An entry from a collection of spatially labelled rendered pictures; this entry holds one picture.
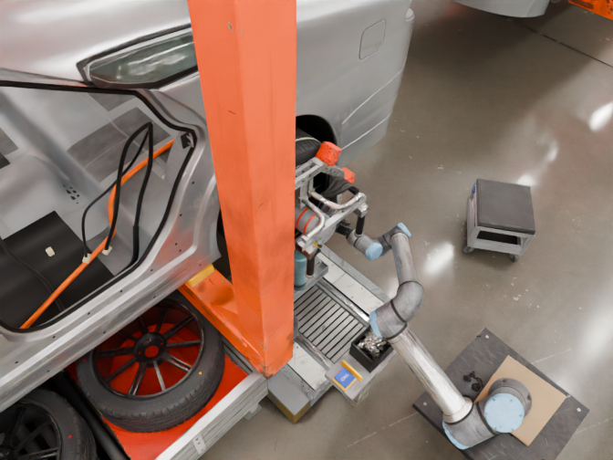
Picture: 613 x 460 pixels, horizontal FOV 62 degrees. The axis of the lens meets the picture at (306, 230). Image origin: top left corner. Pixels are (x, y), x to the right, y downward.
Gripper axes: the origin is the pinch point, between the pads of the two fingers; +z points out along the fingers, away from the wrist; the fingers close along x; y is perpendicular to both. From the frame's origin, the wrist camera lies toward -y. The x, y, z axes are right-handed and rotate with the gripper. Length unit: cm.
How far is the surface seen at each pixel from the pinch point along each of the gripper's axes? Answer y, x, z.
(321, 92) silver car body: -48, 53, 9
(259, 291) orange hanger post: -100, -13, -43
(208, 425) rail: -59, -96, -35
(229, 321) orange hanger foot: -58, -52, -17
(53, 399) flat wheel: -97, -116, 16
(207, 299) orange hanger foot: -58, -52, -1
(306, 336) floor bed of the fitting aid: 16, -66, -25
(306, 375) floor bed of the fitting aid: 2, -77, -41
